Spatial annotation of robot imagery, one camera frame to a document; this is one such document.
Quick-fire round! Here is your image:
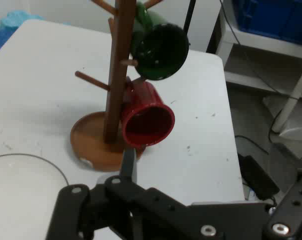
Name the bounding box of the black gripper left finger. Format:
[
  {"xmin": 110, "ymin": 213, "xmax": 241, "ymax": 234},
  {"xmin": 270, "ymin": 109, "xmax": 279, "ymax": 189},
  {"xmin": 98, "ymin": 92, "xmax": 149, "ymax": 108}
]
[{"xmin": 45, "ymin": 147, "xmax": 192, "ymax": 240}]

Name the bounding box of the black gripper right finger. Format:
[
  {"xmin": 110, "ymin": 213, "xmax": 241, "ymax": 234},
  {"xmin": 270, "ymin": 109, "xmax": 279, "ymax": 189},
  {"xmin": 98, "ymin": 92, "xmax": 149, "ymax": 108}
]
[{"xmin": 262, "ymin": 167, "xmax": 302, "ymax": 240}]

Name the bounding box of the green enamel mug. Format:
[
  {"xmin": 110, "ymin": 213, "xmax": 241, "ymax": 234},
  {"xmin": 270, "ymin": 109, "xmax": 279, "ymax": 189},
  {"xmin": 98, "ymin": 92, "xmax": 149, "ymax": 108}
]
[{"xmin": 129, "ymin": 1, "xmax": 190, "ymax": 82}]

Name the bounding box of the black power adapter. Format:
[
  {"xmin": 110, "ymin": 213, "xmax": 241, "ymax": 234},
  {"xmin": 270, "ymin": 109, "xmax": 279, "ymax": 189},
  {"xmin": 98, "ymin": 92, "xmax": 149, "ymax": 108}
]
[{"xmin": 237, "ymin": 154, "xmax": 281, "ymax": 201}]

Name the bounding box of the red ribbed mug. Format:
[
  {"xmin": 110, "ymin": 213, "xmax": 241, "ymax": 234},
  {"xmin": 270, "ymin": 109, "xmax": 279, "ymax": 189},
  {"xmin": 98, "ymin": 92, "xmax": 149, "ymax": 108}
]
[{"xmin": 120, "ymin": 80, "xmax": 176, "ymax": 148}]

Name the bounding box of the wooden mug tree stand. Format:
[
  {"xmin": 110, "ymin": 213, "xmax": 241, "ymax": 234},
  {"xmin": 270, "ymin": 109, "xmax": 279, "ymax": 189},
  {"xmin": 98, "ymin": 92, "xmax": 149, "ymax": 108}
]
[{"xmin": 70, "ymin": 0, "xmax": 164, "ymax": 172}]

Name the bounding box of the white shelf unit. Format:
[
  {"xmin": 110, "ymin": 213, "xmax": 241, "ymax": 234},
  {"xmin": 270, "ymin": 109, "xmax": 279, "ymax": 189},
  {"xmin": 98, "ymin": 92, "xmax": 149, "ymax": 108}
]
[{"xmin": 207, "ymin": 0, "xmax": 302, "ymax": 133}]

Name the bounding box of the blue plastic crate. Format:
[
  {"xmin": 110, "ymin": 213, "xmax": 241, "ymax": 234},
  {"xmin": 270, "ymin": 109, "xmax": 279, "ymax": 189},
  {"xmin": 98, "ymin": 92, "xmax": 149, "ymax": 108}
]
[{"xmin": 237, "ymin": 0, "xmax": 302, "ymax": 48}]

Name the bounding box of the black tripod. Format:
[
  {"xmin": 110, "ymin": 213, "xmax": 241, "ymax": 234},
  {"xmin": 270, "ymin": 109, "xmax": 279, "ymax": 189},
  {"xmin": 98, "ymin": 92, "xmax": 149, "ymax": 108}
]
[{"xmin": 182, "ymin": 0, "xmax": 197, "ymax": 32}]

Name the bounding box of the light blue foam mat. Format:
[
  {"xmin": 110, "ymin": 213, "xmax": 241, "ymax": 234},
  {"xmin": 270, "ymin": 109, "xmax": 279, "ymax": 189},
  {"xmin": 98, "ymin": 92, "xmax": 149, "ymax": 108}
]
[{"xmin": 0, "ymin": 9, "xmax": 45, "ymax": 33}]

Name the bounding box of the thin black cable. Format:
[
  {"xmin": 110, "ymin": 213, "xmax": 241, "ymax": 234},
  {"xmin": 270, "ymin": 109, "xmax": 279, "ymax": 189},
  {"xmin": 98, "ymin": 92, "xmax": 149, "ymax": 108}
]
[{"xmin": 234, "ymin": 134, "xmax": 269, "ymax": 155}]

